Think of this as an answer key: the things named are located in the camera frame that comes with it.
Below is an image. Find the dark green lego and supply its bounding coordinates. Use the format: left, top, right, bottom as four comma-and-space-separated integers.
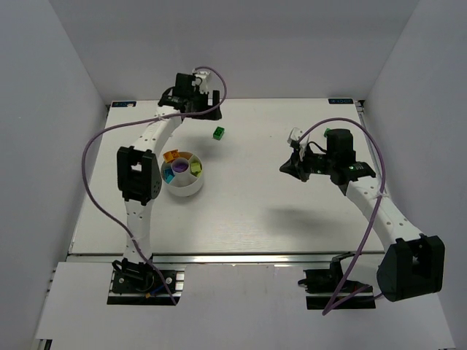
212, 126, 225, 140

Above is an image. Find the orange long lego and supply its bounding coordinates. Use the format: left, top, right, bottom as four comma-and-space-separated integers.
163, 149, 180, 163

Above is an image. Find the purple long lego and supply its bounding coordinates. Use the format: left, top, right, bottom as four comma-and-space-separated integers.
171, 158, 190, 174

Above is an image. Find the lime lego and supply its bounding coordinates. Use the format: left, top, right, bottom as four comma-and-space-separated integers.
190, 162, 202, 178

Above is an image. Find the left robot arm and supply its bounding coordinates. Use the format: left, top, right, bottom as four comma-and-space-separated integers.
112, 67, 226, 292

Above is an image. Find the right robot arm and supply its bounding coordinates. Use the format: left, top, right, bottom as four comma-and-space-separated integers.
279, 128, 445, 302

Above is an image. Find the left blue label sticker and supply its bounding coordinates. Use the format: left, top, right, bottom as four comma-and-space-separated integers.
111, 101, 136, 108

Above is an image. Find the blue label sticker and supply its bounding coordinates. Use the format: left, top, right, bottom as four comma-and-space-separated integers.
111, 101, 136, 108
328, 98, 354, 105

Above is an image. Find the right blue label sticker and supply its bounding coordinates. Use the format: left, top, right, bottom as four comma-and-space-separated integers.
328, 98, 354, 105

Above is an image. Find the white round divided container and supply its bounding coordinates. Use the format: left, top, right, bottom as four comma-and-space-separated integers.
161, 150, 204, 198

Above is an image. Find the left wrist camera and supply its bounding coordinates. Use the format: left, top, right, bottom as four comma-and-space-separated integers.
192, 71, 211, 94

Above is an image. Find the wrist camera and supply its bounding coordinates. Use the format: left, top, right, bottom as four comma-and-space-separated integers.
287, 127, 309, 160
192, 71, 211, 94

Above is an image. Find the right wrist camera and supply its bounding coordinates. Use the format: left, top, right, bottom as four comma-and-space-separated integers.
287, 127, 309, 160

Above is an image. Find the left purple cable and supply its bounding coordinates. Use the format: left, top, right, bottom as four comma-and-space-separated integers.
82, 66, 229, 306

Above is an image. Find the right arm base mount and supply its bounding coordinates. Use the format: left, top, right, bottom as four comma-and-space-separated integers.
298, 252, 376, 311

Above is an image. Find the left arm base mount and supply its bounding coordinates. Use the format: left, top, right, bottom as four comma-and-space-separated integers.
107, 259, 184, 306

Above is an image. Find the aluminium table rail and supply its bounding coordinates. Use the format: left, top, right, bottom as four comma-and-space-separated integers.
66, 252, 384, 265

